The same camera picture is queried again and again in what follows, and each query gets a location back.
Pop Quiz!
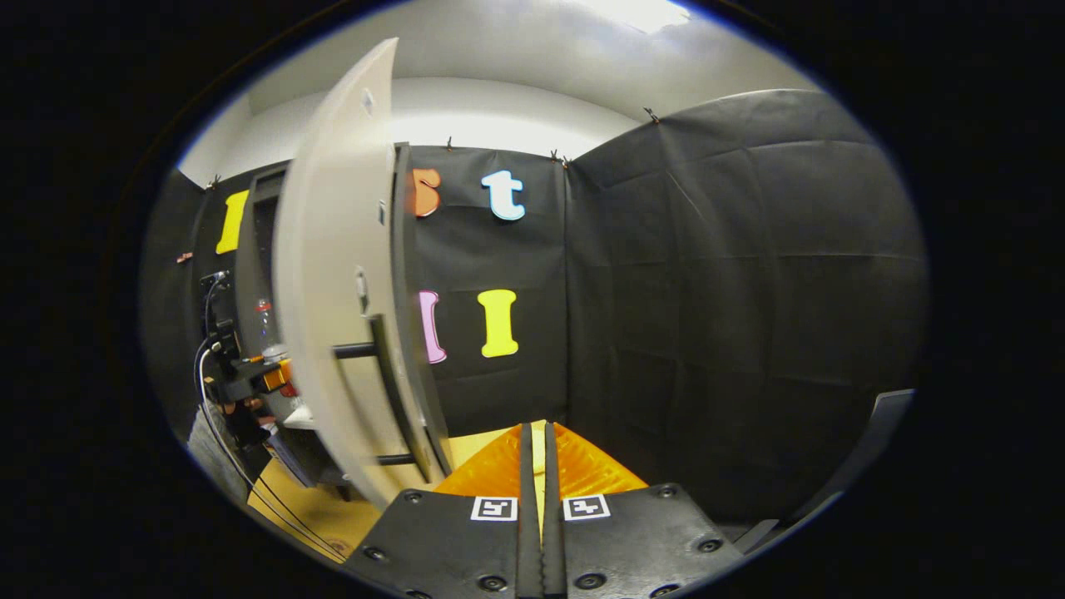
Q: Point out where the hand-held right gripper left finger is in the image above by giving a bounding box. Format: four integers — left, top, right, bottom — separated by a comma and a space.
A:
343, 423, 543, 599

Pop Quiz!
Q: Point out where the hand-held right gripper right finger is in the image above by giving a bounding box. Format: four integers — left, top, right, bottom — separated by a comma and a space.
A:
542, 423, 744, 599

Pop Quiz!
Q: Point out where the dark grey cabinet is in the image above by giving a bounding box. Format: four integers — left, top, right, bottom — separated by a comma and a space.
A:
235, 162, 350, 500

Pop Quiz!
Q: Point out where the black door handle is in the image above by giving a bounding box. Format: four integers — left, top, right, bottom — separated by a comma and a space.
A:
333, 314, 433, 483

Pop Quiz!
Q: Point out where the beige cabinet door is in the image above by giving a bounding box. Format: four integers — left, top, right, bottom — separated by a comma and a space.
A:
273, 37, 454, 510

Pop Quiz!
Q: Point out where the black backdrop cloth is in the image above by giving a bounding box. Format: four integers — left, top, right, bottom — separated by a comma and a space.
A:
141, 87, 929, 533

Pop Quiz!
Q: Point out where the long ceiling light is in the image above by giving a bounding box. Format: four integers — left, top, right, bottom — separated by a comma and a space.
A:
574, 0, 693, 34

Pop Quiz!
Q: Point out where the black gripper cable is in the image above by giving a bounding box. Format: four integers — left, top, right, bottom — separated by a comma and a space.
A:
194, 273, 354, 562

